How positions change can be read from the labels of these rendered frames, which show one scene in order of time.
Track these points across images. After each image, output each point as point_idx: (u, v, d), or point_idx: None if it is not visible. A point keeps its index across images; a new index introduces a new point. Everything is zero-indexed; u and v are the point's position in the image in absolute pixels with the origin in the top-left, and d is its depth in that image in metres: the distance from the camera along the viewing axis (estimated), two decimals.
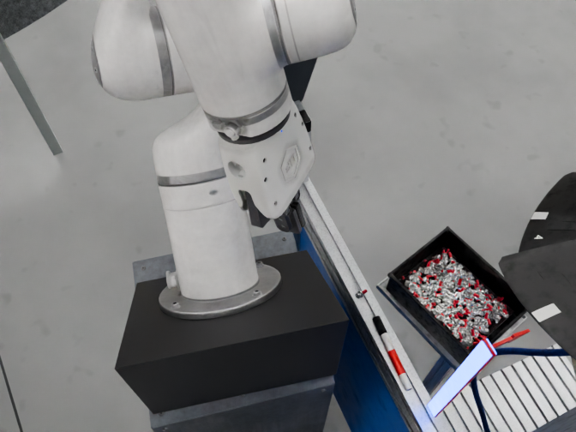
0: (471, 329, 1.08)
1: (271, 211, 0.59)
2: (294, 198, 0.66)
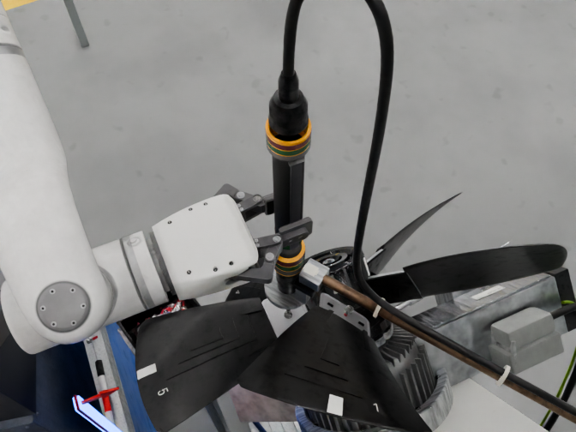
0: None
1: None
2: None
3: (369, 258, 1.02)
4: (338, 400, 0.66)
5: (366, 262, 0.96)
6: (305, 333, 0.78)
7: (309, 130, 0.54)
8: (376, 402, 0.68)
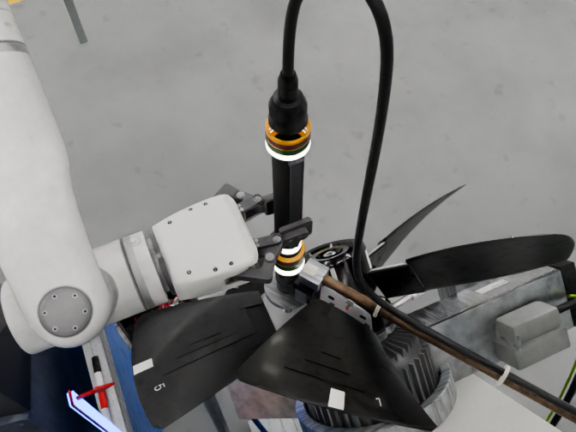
0: None
1: None
2: None
3: (372, 250, 0.99)
4: (339, 394, 0.64)
5: (368, 255, 0.94)
6: (305, 327, 0.75)
7: (309, 129, 0.54)
8: (379, 396, 0.66)
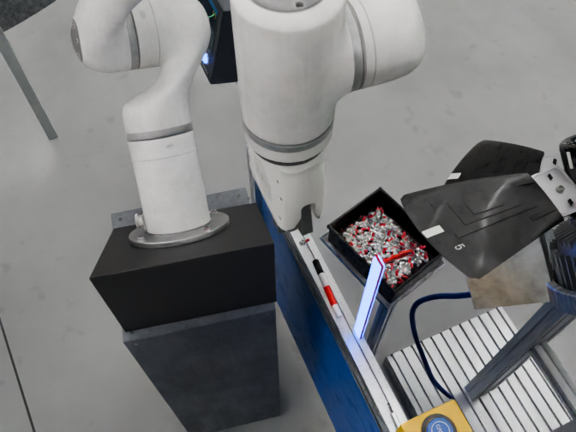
0: (395, 271, 1.28)
1: (249, 154, 0.64)
2: None
3: None
4: None
5: None
6: None
7: None
8: None
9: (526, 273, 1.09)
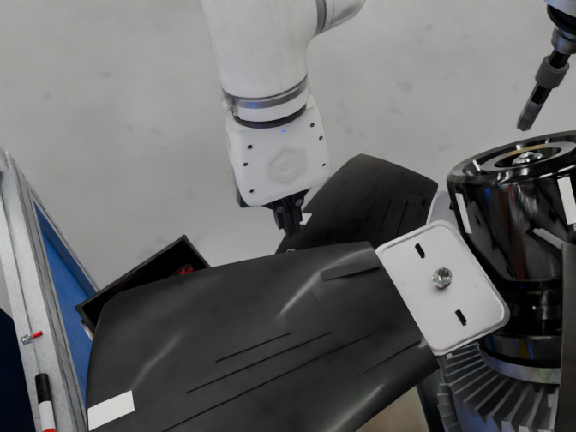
0: None
1: (245, 195, 0.61)
2: (294, 202, 0.66)
3: None
4: (122, 407, 0.39)
5: None
6: (260, 280, 0.43)
7: None
8: None
9: None
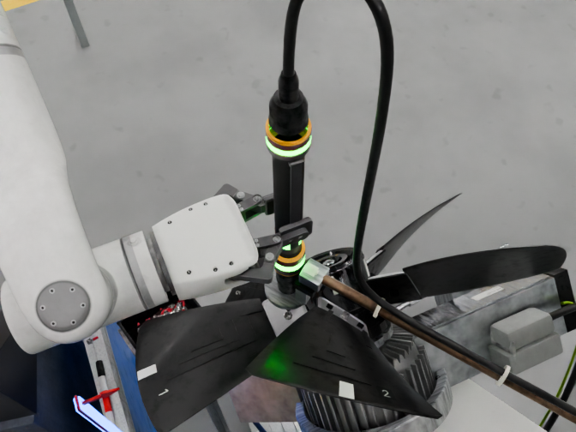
0: None
1: None
2: None
3: (375, 276, 0.92)
4: (152, 370, 0.94)
5: (338, 281, 0.92)
6: (211, 315, 0.98)
7: (309, 130, 0.54)
8: (171, 389, 0.91)
9: (279, 392, 1.06)
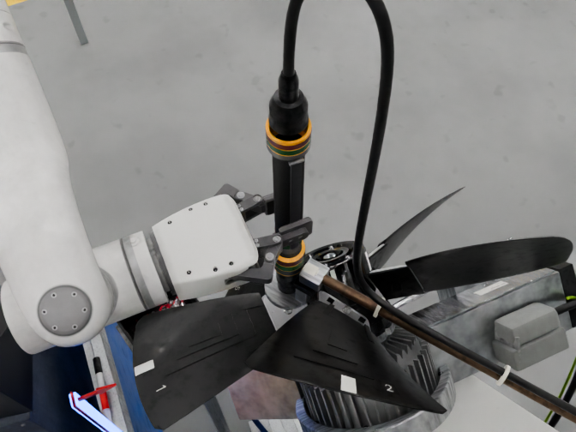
0: None
1: None
2: None
3: (376, 270, 0.90)
4: (149, 366, 0.92)
5: (339, 274, 0.90)
6: (210, 310, 0.96)
7: (309, 129, 0.54)
8: (168, 386, 0.89)
9: (279, 388, 1.04)
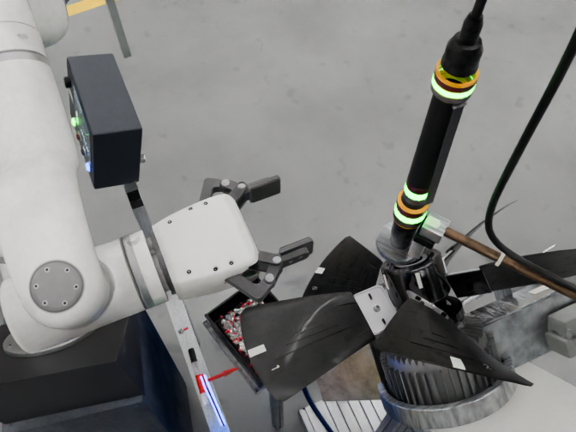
0: None
1: None
2: None
3: (453, 273, 1.08)
4: (261, 350, 1.07)
5: (423, 277, 1.08)
6: (309, 305, 1.13)
7: (477, 74, 0.58)
8: (281, 365, 1.05)
9: (361, 374, 1.22)
